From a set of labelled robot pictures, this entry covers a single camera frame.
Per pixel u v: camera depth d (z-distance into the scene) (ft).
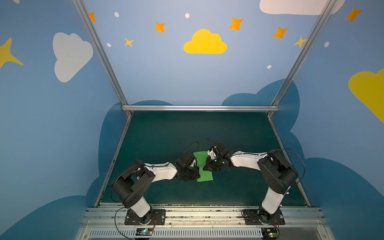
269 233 2.34
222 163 2.35
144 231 2.35
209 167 2.69
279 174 1.59
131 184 1.49
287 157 3.35
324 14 2.35
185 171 2.55
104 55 2.83
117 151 3.42
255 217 2.46
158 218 2.46
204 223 2.42
